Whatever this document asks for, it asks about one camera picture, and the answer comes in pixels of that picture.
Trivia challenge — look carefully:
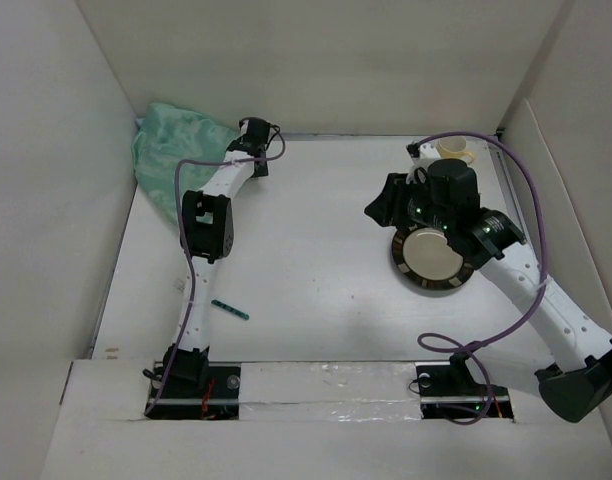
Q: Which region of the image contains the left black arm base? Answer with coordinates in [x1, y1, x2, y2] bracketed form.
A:
[142, 348, 242, 421]

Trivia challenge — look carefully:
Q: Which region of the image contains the green patterned cloth napkin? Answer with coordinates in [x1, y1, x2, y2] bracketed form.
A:
[132, 102, 238, 226]

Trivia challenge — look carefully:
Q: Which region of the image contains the fork with teal handle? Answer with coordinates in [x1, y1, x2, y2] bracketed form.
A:
[174, 279, 250, 321]

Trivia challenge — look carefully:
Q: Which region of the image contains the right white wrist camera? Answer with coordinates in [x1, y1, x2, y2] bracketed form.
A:
[406, 143, 441, 183]

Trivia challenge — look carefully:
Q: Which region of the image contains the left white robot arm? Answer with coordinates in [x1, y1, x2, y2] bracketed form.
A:
[162, 117, 286, 397]

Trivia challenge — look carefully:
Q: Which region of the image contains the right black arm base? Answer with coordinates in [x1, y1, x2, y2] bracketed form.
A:
[408, 360, 514, 423]

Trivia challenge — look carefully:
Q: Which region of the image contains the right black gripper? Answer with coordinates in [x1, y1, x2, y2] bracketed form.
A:
[363, 171, 453, 233]

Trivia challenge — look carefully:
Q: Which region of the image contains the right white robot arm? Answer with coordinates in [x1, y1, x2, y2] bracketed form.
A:
[364, 159, 612, 423]

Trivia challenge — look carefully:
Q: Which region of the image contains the dark rimmed cream plate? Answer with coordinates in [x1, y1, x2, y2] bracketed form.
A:
[390, 226, 474, 296]

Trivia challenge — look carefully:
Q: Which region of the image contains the yellow cup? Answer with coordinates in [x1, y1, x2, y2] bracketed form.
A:
[436, 136, 476, 164]

